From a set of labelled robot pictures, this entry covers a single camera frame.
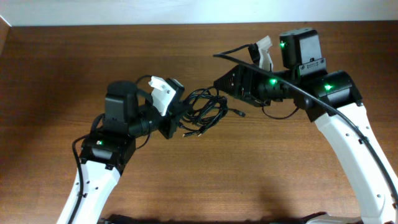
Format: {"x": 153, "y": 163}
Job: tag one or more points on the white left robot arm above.
{"x": 129, "y": 113}

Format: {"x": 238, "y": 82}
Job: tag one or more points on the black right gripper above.
{"x": 244, "y": 86}

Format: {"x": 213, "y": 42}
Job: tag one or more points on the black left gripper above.
{"x": 173, "y": 112}

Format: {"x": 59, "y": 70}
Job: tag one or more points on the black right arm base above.
{"x": 324, "y": 218}

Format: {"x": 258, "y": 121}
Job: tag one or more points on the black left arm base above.
{"x": 118, "y": 219}

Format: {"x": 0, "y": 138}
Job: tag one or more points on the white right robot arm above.
{"x": 331, "y": 101}

